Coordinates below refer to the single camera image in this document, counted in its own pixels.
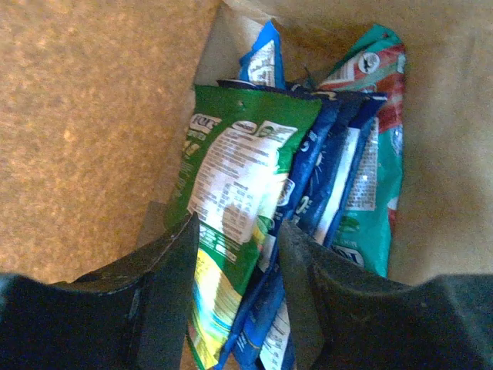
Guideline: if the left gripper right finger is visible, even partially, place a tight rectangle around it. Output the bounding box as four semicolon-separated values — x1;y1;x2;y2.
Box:
278;221;492;369

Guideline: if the brown paper bag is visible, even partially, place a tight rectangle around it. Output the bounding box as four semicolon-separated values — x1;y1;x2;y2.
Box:
1;1;492;286

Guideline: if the blue cookie snack pack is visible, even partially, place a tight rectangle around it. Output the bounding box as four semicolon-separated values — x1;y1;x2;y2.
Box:
216;85;387;369

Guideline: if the blue snack bar pack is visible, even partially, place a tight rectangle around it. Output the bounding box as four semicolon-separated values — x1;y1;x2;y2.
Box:
238;21;286;89

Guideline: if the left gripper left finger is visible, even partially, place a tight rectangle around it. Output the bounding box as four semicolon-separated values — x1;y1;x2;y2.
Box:
1;214;200;369

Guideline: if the green chips bag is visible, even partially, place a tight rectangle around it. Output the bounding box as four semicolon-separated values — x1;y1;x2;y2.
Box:
165;85;322;369

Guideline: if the teal red snack bag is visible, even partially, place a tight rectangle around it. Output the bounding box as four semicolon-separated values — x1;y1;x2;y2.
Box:
314;25;406;277

